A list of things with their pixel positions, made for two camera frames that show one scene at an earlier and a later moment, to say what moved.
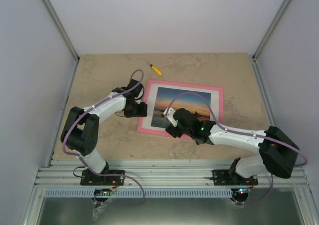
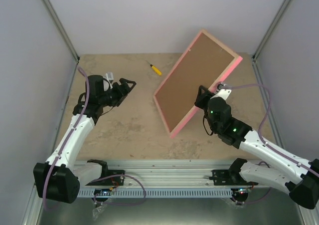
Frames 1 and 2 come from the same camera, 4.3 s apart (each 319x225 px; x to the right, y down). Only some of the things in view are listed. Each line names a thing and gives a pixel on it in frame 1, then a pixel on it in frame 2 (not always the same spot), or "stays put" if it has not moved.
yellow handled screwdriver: x=156 y=70 stays put
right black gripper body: x=173 y=131 → x=201 y=104
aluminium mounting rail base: x=160 y=173 stays put
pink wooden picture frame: x=147 y=86 → x=237 y=59
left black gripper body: x=135 y=111 → x=116 y=98
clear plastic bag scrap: x=95 y=211 stays put
